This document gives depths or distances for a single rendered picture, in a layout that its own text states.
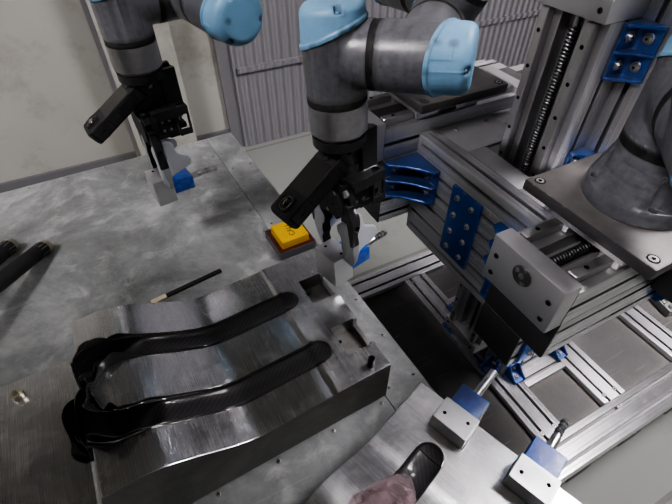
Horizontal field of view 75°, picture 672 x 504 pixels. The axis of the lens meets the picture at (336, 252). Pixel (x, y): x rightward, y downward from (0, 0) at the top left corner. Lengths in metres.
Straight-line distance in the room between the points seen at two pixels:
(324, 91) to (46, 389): 0.56
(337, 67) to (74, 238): 0.74
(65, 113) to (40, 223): 1.51
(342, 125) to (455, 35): 0.16
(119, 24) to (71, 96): 1.85
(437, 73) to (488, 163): 0.47
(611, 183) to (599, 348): 1.04
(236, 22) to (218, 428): 0.52
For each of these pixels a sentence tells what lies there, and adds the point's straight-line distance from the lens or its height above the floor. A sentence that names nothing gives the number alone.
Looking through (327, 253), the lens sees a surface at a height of 0.95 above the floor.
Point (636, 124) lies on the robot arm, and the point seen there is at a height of 1.16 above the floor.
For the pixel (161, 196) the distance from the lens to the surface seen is 0.91.
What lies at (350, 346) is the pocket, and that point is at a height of 0.86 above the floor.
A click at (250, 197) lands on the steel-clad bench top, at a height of 0.80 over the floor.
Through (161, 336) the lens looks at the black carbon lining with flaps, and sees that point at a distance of 0.69.
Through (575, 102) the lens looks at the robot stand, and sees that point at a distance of 0.89.
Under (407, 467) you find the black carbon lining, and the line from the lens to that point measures 0.63.
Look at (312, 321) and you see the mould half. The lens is 0.68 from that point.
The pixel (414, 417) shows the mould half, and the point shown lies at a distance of 0.65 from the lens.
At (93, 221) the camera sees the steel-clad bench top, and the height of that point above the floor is 0.80.
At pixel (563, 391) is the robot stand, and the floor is 0.21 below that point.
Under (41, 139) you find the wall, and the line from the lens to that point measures 2.70.
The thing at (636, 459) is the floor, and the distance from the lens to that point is 1.80.
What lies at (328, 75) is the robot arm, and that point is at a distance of 0.52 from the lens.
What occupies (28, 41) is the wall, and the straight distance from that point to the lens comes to 2.52.
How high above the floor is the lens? 1.44
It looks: 45 degrees down
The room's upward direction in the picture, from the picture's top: straight up
